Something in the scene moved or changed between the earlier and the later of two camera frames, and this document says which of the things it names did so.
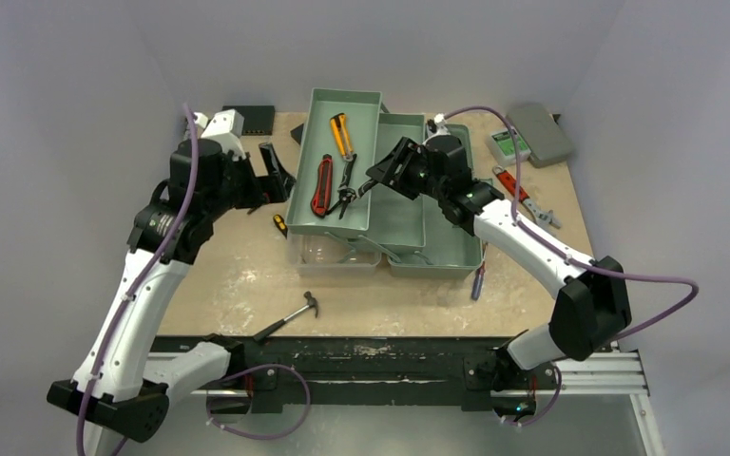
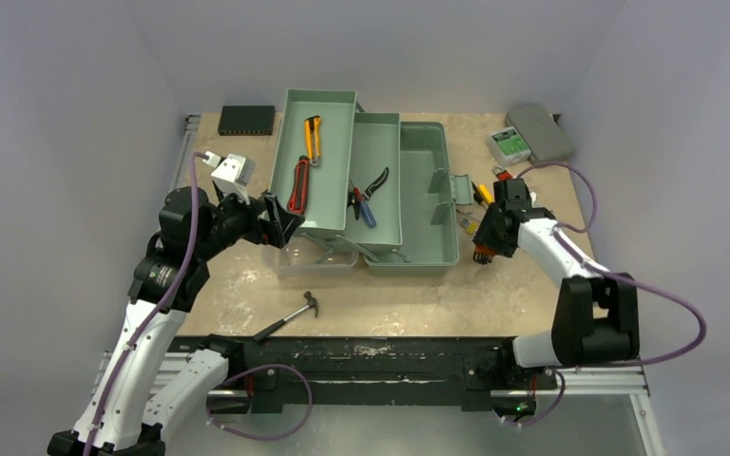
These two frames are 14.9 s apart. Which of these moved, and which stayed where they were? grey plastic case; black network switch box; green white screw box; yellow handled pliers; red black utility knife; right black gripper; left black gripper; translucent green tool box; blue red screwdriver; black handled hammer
Moved: left black gripper; red black utility knife; blue red screwdriver; right black gripper; yellow handled pliers; translucent green tool box
Stayed: black network switch box; grey plastic case; green white screw box; black handled hammer
